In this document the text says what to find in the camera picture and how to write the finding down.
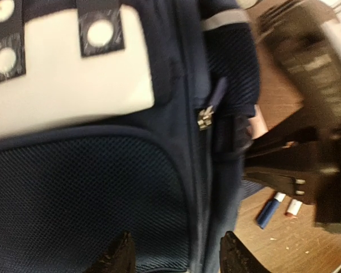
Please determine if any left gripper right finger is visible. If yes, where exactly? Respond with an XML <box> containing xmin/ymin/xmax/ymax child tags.
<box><xmin>220</xmin><ymin>231</ymin><xmax>270</xmax><ymax>273</ymax></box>

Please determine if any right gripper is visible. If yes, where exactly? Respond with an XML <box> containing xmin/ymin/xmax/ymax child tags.
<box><xmin>244</xmin><ymin>124</ymin><xmax>341</xmax><ymax>233</ymax></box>

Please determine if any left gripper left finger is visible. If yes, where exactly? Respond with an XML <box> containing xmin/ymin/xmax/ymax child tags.
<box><xmin>88</xmin><ymin>231</ymin><xmax>136</xmax><ymax>273</ymax></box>

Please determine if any navy blue student backpack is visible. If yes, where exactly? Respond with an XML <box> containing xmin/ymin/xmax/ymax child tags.
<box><xmin>0</xmin><ymin>1</ymin><xmax>260</xmax><ymax>272</ymax></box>

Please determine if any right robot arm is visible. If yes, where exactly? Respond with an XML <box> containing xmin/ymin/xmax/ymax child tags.
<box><xmin>244</xmin><ymin>1</ymin><xmax>341</xmax><ymax>233</ymax></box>

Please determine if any white marker red cap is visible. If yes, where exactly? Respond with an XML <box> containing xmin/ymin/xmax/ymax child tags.
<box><xmin>285</xmin><ymin>199</ymin><xmax>302</xmax><ymax>218</ymax></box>

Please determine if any white marker blue cap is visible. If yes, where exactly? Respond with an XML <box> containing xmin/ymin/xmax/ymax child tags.
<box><xmin>256</xmin><ymin>192</ymin><xmax>286</xmax><ymax>229</ymax></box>

